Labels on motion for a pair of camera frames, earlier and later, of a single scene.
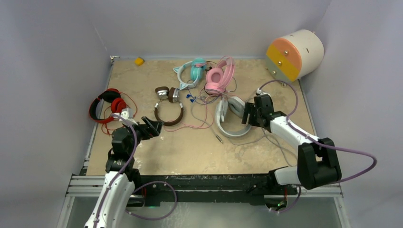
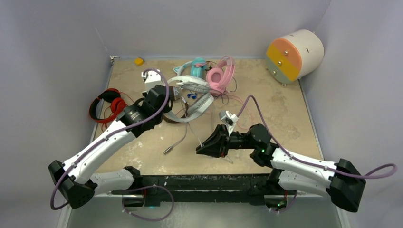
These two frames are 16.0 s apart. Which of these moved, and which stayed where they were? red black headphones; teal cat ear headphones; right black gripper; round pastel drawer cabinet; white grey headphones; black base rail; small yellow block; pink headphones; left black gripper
Moved: right black gripper; left black gripper; white grey headphones
Stayed: red black headphones; black base rail; pink headphones; small yellow block; round pastel drawer cabinet; teal cat ear headphones
